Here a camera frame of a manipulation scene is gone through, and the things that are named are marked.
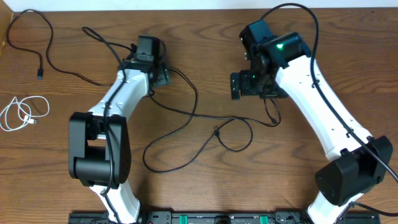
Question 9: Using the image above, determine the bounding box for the white USB cable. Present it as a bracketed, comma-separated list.
[0, 95, 50, 132]

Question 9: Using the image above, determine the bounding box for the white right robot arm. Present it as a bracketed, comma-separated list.
[230, 20, 393, 223]

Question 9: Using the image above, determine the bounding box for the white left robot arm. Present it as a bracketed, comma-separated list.
[68, 35, 170, 223]

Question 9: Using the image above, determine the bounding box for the brown side panel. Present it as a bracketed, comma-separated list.
[0, 0, 14, 55]

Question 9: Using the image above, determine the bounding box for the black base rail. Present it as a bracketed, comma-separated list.
[68, 210, 381, 224]

